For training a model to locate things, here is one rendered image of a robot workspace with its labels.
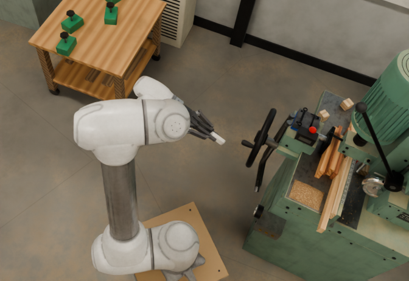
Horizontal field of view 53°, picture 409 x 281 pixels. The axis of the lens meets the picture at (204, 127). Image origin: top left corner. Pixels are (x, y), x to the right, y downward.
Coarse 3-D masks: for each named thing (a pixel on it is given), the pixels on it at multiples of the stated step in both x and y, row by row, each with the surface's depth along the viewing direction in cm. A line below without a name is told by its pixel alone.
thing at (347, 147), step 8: (344, 136) 162; (352, 136) 160; (344, 144) 158; (352, 144) 158; (368, 144) 159; (344, 152) 161; (352, 152) 160; (360, 152) 158; (368, 152) 157; (376, 152) 157; (360, 160) 162
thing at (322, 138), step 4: (332, 128) 170; (328, 132) 174; (332, 132) 169; (320, 136) 171; (324, 136) 171; (328, 136) 169; (324, 140) 171; (328, 140) 166; (324, 144) 169; (328, 144) 166; (324, 148) 169; (320, 152) 173
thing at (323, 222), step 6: (354, 132) 177; (342, 168) 167; (336, 180) 164; (330, 186) 166; (336, 186) 162; (330, 192) 161; (336, 192) 161; (330, 198) 159; (330, 204) 158; (324, 210) 158; (330, 210) 157; (324, 216) 155; (324, 222) 154; (318, 228) 155; (324, 228) 153
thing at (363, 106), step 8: (360, 104) 124; (360, 112) 124; (368, 120) 127; (368, 128) 130; (376, 136) 132; (376, 144) 134; (384, 160) 138; (392, 176) 143; (400, 176) 144; (384, 184) 146; (392, 184) 143; (400, 184) 142
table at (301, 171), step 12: (324, 96) 190; (336, 96) 191; (324, 108) 187; (336, 108) 188; (336, 120) 184; (348, 120) 185; (324, 132) 180; (288, 156) 177; (300, 156) 172; (312, 156) 173; (300, 168) 169; (312, 168) 170; (288, 180) 171; (300, 180) 166; (312, 180) 167; (324, 180) 168; (288, 192) 163; (324, 192) 165; (288, 204) 164; (300, 204) 161; (324, 204) 162; (312, 216) 163
